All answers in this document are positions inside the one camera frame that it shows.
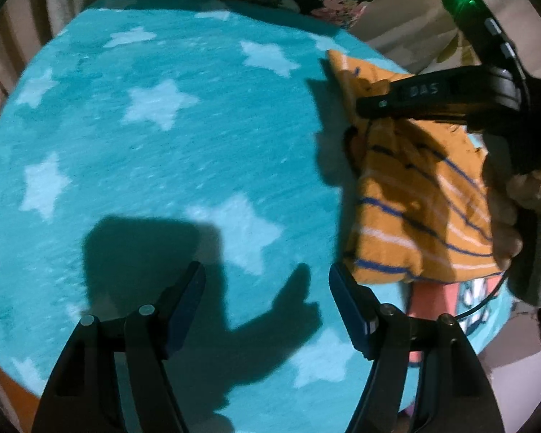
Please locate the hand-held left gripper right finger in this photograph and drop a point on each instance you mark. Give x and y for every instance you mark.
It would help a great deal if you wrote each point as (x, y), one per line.
(349, 306)

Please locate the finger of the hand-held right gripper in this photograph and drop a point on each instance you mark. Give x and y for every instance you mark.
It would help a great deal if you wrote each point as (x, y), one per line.
(433, 99)

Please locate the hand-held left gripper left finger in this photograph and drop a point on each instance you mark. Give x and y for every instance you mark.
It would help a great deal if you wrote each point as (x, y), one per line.
(187, 306)

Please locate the orange striped sweater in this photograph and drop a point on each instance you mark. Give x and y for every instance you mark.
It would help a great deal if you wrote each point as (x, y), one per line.
(414, 198)

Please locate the person's right hand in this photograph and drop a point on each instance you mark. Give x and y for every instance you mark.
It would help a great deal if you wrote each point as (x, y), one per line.
(505, 225)

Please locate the white leaf print pillow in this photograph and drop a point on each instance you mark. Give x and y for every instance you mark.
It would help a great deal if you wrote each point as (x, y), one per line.
(414, 22)

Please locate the teal star blanket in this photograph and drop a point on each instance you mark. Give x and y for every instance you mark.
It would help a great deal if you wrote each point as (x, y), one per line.
(185, 144)

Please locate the striped beige curtain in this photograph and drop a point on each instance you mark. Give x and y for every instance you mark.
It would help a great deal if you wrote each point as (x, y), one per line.
(18, 22)

